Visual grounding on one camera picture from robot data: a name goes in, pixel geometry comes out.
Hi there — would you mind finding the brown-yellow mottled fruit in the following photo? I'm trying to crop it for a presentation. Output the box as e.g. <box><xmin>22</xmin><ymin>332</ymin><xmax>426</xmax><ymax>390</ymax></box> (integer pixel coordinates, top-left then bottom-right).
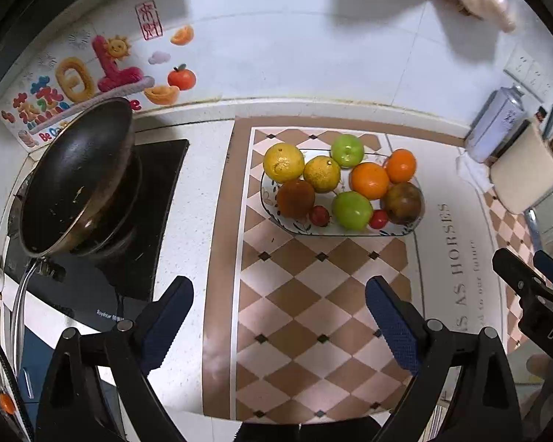
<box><xmin>380</xmin><ymin>183</ymin><xmax>424</xmax><ymax>225</ymax></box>

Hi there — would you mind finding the small red tomato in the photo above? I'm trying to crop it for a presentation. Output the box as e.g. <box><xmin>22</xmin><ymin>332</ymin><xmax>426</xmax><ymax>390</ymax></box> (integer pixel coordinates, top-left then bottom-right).
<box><xmin>369</xmin><ymin>210</ymin><xmax>389</xmax><ymax>229</ymax></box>
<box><xmin>309</xmin><ymin>206</ymin><xmax>330</xmax><ymax>228</ymax></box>

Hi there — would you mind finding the bright orange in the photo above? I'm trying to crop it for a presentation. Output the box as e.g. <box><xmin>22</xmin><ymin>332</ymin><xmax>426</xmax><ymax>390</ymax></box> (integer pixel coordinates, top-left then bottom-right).
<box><xmin>383</xmin><ymin>149</ymin><xmax>417</xmax><ymax>184</ymax></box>

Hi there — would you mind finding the orange tangerine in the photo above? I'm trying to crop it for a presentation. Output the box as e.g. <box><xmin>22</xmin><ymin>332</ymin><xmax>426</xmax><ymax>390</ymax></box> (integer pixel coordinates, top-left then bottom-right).
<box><xmin>349</xmin><ymin>162</ymin><xmax>390</xmax><ymax>201</ymax></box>

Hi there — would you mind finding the green apple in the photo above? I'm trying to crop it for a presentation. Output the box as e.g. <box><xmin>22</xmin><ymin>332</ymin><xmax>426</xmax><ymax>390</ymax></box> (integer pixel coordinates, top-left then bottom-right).
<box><xmin>331</xmin><ymin>192</ymin><xmax>373</xmax><ymax>232</ymax></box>
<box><xmin>330</xmin><ymin>134</ymin><xmax>365</xmax><ymax>169</ymax></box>

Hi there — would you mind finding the large yellow pear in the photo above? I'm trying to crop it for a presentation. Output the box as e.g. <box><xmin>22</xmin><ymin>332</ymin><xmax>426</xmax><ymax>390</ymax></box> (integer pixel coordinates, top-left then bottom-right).
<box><xmin>303</xmin><ymin>156</ymin><xmax>341</xmax><ymax>194</ymax></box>

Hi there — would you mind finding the dark brown-orange fruit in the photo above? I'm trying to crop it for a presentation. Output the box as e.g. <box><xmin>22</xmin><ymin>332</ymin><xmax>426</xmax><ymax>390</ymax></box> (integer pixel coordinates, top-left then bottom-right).
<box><xmin>276</xmin><ymin>180</ymin><xmax>316</xmax><ymax>218</ymax></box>

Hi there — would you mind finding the yellow lemon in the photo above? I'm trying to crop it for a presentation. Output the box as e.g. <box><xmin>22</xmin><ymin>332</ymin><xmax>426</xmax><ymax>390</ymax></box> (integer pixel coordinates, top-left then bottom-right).
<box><xmin>262</xmin><ymin>143</ymin><xmax>305</xmax><ymax>184</ymax></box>

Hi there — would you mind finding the black induction cooktop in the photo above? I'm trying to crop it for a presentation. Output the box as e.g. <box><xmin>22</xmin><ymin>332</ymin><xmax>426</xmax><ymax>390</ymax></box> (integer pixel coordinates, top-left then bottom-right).
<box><xmin>25</xmin><ymin>139</ymin><xmax>189</xmax><ymax>331</ymax></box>

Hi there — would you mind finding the cream utensil holder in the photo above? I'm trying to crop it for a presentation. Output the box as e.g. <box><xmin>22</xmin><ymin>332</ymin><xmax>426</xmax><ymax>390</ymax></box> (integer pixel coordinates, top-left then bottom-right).
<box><xmin>490</xmin><ymin>124</ymin><xmax>553</xmax><ymax>214</ymax></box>

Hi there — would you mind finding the black frying pan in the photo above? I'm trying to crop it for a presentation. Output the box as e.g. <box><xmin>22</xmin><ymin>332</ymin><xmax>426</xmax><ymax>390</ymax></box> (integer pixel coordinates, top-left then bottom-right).
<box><xmin>4</xmin><ymin>97</ymin><xmax>143</xmax><ymax>374</ymax></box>

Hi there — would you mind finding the checkered table mat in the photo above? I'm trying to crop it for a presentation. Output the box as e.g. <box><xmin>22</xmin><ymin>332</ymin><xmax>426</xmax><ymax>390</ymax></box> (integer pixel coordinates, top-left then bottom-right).
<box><xmin>202</xmin><ymin>118</ymin><xmax>533</xmax><ymax>423</ymax></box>

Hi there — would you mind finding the patterned glass fruit plate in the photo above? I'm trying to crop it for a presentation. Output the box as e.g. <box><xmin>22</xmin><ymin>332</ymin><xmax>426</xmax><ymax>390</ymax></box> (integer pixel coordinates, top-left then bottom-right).
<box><xmin>260</xmin><ymin>169</ymin><xmax>425</xmax><ymax>238</ymax></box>

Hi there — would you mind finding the white wall socket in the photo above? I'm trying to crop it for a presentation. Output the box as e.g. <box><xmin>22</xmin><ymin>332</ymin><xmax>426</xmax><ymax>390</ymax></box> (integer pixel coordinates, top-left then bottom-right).
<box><xmin>504</xmin><ymin>45</ymin><xmax>553</xmax><ymax>102</ymax></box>

